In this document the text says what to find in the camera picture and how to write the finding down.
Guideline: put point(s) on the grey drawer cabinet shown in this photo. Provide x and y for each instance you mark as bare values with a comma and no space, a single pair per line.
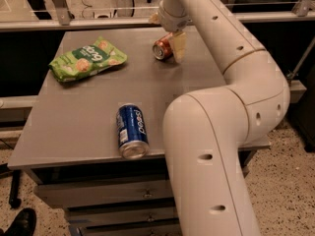
69,145

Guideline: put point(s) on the black stand leg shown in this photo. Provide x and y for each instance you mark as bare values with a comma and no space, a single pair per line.
5,171

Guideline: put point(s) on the red coke can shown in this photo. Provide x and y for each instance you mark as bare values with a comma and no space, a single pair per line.
161,48

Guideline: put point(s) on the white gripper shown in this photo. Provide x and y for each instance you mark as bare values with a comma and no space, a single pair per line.
172,23

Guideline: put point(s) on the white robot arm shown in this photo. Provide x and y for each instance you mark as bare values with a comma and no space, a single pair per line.
203,129

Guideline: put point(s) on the black shoe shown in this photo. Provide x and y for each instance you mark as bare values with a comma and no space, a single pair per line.
23,225

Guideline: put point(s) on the green chip bag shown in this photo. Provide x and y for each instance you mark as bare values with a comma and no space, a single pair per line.
86,61

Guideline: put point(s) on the blue pepsi can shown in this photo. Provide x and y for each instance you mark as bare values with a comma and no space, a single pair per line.
131,130

